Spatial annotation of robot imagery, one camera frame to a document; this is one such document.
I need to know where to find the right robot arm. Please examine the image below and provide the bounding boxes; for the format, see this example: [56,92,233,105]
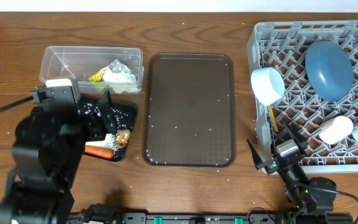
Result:
[249,125,336,223]

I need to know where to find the brown food scrap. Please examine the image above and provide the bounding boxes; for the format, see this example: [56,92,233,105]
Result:
[114,129,131,148]

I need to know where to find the wooden chopstick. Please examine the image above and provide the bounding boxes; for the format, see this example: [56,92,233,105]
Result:
[267,106,278,133]

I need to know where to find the pile of white rice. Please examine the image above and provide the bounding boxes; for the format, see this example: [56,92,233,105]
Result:
[86,133,118,151]

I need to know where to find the light blue rice bowl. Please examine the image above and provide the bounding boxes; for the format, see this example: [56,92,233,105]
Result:
[250,67,285,106]

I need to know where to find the grey dishwasher rack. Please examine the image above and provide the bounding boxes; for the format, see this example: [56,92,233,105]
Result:
[247,21,358,174]

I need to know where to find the black plastic tray bin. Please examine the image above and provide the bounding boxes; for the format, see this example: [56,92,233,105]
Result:
[76,94,137,162]

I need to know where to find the clear plastic bin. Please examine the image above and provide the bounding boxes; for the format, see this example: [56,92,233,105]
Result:
[40,46,144,95]

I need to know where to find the white napkin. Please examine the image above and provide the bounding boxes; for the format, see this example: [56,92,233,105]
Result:
[103,73,139,94]

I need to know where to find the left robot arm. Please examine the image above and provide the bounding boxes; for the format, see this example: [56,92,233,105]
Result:
[0,87,112,223]

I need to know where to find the orange carrot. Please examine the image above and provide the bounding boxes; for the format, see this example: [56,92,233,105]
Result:
[85,145,114,160]

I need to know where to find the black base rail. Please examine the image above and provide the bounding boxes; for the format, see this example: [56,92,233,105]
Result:
[67,203,353,224]

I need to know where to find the foil snack wrapper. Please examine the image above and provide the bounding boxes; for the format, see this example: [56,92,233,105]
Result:
[88,59,135,91]

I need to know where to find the dark blue plate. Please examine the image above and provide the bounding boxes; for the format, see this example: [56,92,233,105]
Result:
[305,41,354,102]

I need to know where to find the small pink cup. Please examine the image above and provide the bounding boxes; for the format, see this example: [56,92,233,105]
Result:
[319,116,354,144]

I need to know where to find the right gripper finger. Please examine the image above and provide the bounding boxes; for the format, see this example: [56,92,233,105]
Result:
[285,124,308,149]
[247,139,264,170]

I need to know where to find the dark brown serving tray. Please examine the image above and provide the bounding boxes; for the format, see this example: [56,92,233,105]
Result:
[142,53,236,168]

